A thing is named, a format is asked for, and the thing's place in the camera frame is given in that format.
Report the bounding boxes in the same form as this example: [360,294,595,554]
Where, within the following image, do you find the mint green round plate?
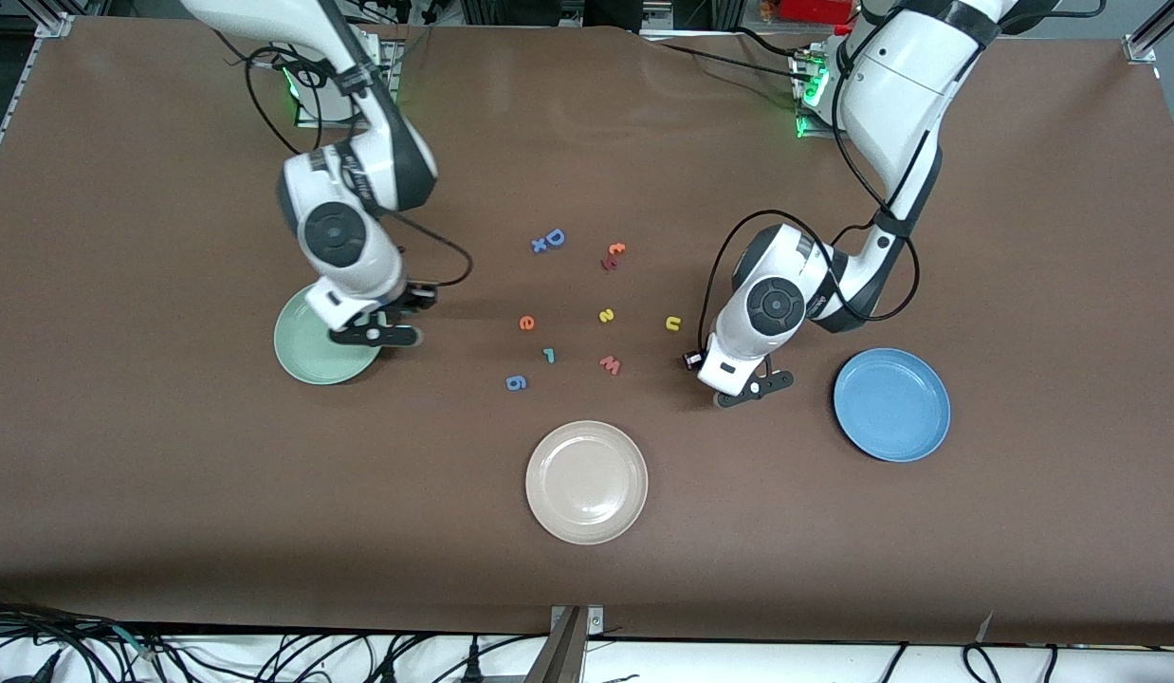
[274,285,384,386]

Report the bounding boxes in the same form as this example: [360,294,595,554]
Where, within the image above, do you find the blue round plate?
[833,348,952,463]

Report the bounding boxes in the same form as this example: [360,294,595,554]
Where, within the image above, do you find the beige round plate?
[525,420,650,546]

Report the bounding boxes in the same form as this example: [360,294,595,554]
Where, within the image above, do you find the brown table cover mat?
[0,14,1174,646]

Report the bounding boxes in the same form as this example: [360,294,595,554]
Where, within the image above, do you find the red box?
[780,0,855,25]

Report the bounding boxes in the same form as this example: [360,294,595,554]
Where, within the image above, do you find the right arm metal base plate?
[293,24,403,129]

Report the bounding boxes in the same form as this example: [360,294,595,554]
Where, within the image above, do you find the metal clamp post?
[525,605,607,683]

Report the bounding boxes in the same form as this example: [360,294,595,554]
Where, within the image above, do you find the aluminium side rail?
[0,38,38,186]

